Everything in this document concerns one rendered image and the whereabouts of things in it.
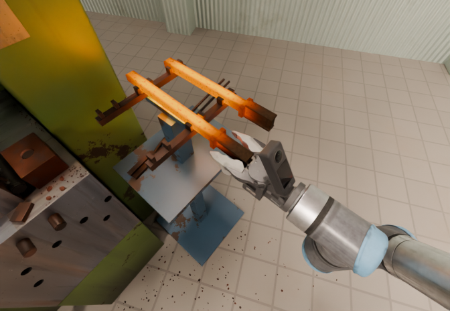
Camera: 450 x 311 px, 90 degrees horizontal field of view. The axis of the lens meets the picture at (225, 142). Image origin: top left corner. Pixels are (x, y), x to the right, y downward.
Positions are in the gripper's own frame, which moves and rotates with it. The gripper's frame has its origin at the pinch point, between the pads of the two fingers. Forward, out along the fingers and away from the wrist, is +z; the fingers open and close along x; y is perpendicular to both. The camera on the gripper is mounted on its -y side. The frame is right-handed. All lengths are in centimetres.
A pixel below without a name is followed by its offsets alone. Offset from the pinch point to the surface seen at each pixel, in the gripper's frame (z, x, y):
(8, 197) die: 31, -42, 7
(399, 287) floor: -88, 45, 103
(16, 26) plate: 44, -17, -19
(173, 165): 19.6, -5.6, 26.3
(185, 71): 25.6, 11.3, -0.9
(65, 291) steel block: 24, -58, 52
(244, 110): 2.8, 10.7, -0.2
